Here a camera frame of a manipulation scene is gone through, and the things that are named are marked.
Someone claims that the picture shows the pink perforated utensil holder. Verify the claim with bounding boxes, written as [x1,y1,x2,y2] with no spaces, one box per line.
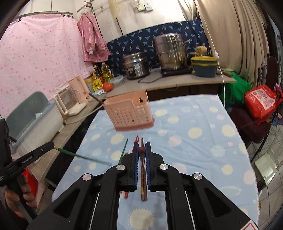
[103,90,154,131]

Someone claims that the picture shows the white power cable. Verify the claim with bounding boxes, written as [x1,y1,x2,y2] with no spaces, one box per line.
[64,103,105,126]

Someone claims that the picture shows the cooking oil bottle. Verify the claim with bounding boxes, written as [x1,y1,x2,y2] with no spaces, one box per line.
[101,62,114,82]

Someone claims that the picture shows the blue white snack packet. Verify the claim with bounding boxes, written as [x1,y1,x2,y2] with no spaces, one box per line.
[92,89,107,96]

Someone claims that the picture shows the left hand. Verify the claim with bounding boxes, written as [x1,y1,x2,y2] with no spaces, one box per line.
[5,175,37,219]

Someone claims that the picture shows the loofah sponge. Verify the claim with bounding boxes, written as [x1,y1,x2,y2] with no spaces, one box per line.
[195,45,208,56]

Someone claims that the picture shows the red tomato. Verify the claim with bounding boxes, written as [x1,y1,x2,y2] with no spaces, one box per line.
[103,82,114,92]

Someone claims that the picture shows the pink floral garment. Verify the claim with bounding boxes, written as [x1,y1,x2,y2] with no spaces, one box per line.
[77,12,110,63]

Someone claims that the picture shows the glass kettle white base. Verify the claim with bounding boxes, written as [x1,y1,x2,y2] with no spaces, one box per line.
[54,85,86,120]

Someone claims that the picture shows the dark maroon chopstick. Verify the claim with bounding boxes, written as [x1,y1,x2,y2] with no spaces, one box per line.
[89,93,104,105]

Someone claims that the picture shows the pink electric kettle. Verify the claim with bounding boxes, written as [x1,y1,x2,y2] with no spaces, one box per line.
[68,75,91,104]

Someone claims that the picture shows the green plastic bag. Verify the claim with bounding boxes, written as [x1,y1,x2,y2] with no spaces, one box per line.
[219,71,252,107]

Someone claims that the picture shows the blue patterned tablecloth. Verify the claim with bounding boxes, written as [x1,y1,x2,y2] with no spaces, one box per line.
[52,95,259,222]

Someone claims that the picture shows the stainless steel steamer pot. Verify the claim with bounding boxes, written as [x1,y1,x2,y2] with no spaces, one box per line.
[153,33,187,69]

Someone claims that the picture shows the yellow label bottle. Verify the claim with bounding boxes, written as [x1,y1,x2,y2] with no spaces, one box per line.
[91,72,103,91]

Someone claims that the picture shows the red plastic basin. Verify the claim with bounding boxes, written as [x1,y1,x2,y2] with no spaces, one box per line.
[22,167,38,197]

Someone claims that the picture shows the beige curtain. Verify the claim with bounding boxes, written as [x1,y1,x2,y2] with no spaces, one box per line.
[179,0,269,87]

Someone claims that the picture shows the silver rice cooker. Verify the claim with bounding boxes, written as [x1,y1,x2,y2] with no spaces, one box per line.
[123,52,150,80]

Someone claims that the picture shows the green chopstick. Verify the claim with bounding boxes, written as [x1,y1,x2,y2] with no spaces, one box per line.
[54,147,112,166]
[119,139,129,164]

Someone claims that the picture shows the clear food container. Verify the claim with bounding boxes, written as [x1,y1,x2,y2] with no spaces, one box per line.
[109,75,125,88]

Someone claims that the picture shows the red plastic bag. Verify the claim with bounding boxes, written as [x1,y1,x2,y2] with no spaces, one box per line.
[245,84,282,125]

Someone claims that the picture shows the navy floral cloth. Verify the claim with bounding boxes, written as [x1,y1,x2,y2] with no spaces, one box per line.
[106,18,211,77]

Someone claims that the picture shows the stacked yellow blue basins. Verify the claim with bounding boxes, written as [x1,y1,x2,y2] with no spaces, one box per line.
[191,56,218,78]

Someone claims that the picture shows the black induction cooker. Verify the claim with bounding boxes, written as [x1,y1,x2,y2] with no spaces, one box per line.
[160,65,193,77]

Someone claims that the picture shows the pink dotted curtain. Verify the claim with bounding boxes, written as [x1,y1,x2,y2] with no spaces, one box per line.
[1,14,94,117]

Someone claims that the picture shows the dish drainer box with lid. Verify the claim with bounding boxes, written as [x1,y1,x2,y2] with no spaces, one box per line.
[6,91,64,159]

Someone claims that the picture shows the white wall socket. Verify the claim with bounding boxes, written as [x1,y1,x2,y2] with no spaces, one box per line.
[137,3,153,12]

